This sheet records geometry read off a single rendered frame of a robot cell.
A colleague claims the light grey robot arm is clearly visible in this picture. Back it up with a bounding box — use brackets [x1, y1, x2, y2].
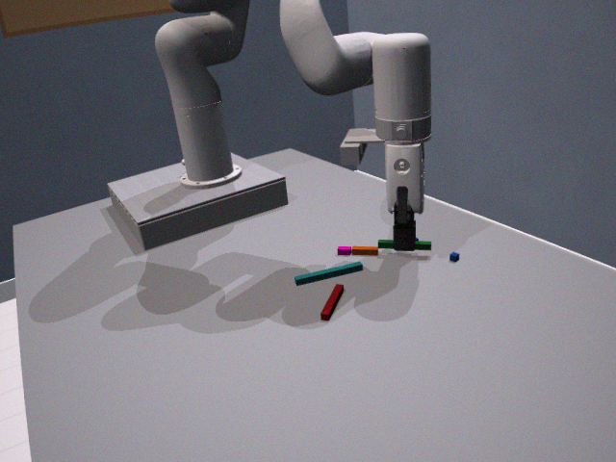
[155, 0, 431, 190]

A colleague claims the red rod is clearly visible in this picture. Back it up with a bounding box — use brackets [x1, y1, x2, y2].
[321, 284, 344, 321]

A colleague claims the orange rod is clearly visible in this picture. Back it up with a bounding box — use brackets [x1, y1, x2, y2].
[351, 246, 378, 256]

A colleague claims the green rod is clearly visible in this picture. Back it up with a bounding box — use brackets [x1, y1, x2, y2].
[378, 240, 431, 250]

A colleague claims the turquoise rod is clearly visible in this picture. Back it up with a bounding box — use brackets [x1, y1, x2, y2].
[295, 262, 363, 286]

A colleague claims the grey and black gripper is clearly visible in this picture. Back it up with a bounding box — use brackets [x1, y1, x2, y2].
[384, 135, 431, 251]

